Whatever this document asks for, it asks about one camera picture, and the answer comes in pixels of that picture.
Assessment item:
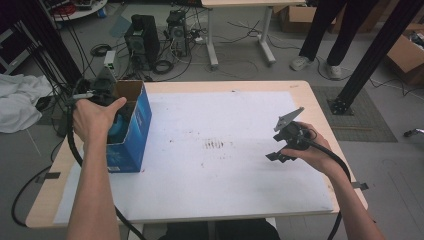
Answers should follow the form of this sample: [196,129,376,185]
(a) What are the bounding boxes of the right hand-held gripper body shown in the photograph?
[273,106,318,152]

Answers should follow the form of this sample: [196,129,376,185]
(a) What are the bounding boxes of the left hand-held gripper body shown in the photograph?
[71,66,120,108]

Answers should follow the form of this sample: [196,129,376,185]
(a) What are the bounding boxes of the blue rubber shoe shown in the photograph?
[108,114,131,144]

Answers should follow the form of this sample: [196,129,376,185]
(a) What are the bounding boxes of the blue cardboard box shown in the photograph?
[105,79,153,174]

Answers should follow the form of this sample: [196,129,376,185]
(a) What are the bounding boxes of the person's right hand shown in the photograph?
[280,121,338,177]

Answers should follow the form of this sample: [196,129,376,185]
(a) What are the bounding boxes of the person's left hand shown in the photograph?
[71,96,128,146]

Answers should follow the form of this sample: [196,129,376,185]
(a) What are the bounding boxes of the white power strip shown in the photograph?
[103,49,118,71]

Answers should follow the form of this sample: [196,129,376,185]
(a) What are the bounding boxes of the light wooden table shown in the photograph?
[25,79,369,229]

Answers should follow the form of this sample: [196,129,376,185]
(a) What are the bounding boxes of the black computer tower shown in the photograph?
[124,13,161,69]

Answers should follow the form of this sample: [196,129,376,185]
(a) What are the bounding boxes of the white paper table mat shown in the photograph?
[53,90,335,225]

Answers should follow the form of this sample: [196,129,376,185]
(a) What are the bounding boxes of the grey floor mat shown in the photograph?
[311,85,399,144]

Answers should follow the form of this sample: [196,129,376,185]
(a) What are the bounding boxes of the round white table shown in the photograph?
[43,0,109,23]

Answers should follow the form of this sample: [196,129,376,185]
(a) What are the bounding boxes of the black tape strip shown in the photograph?
[35,171,62,184]
[350,181,370,192]

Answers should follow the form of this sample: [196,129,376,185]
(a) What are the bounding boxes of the white cloth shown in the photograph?
[0,73,54,134]

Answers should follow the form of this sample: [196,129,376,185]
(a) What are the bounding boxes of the person's dark pants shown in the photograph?
[158,218,281,240]

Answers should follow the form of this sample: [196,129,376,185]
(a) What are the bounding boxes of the open grey computer tower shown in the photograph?
[165,9,190,58]

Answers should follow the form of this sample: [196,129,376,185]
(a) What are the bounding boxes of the brown cardboard box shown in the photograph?
[384,23,424,86]
[279,4,338,34]

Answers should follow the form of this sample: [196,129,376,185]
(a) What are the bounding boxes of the metal stand foot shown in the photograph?
[403,127,424,138]

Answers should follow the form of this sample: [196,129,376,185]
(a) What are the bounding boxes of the black metal stand beam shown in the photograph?
[328,0,424,116]

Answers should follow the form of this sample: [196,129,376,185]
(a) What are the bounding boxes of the white-legged wooden desk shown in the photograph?
[200,0,307,68]

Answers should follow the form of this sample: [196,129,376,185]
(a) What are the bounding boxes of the coiled black cable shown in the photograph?
[89,43,113,58]
[152,59,175,76]

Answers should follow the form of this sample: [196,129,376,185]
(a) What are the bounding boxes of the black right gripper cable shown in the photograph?
[308,134,353,240]

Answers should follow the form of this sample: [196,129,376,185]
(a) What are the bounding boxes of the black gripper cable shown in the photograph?
[65,96,148,240]
[308,134,353,240]

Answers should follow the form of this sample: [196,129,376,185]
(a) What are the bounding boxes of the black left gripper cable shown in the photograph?
[65,96,148,240]

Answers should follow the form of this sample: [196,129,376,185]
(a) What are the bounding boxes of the black floor cable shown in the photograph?
[10,164,54,228]

